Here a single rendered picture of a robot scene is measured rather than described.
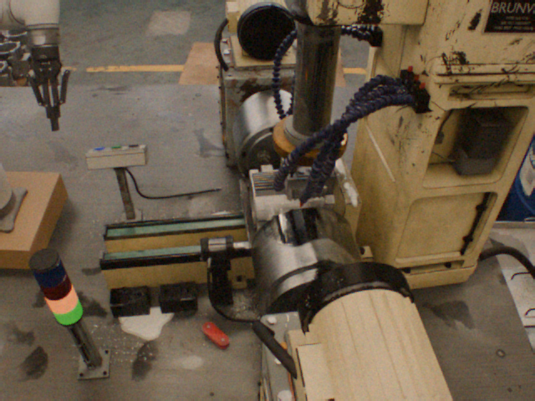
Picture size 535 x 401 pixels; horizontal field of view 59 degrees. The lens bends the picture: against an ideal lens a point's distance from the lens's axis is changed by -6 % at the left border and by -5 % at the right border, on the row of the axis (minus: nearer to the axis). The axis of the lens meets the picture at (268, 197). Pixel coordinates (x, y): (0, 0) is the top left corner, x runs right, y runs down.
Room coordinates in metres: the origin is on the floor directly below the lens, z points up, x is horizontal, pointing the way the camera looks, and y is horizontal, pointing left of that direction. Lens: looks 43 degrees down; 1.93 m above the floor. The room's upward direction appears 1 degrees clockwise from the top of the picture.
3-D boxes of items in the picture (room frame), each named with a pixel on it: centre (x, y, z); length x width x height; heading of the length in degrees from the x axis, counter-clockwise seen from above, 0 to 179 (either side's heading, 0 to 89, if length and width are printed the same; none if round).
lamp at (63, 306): (0.58, 0.43, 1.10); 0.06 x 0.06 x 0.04
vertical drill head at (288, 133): (0.97, -0.10, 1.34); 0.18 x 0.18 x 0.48
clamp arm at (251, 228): (0.91, 0.06, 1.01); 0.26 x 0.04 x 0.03; 9
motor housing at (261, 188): (0.96, -0.06, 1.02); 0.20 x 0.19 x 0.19; 99
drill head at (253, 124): (1.26, -0.01, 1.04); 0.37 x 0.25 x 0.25; 9
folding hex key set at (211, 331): (0.68, 0.13, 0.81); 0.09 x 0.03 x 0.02; 48
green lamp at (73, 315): (0.58, 0.43, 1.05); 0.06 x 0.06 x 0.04
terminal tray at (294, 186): (0.97, -0.10, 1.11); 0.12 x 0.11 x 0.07; 99
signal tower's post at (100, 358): (0.58, 0.43, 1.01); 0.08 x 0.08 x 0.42; 9
